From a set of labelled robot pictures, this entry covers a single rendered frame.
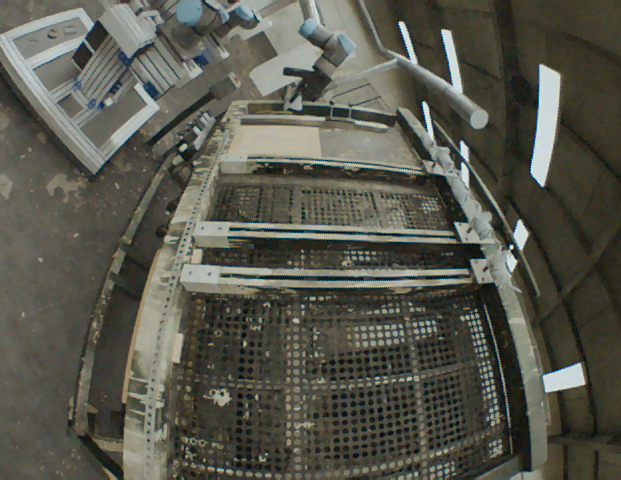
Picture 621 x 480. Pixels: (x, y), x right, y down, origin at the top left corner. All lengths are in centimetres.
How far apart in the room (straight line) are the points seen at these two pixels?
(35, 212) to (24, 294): 44
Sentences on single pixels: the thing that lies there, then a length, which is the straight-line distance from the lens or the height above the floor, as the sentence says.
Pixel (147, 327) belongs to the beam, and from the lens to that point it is 82.
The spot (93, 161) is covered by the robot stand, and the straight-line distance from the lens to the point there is 164.
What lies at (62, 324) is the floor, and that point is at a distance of 157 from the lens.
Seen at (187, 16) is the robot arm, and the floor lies 119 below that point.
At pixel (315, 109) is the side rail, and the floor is 130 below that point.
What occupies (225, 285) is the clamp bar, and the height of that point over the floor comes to 104.
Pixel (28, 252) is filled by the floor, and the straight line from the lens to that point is 160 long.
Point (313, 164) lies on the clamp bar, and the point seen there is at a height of 129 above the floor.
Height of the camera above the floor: 154
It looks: 19 degrees down
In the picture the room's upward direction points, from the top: 73 degrees clockwise
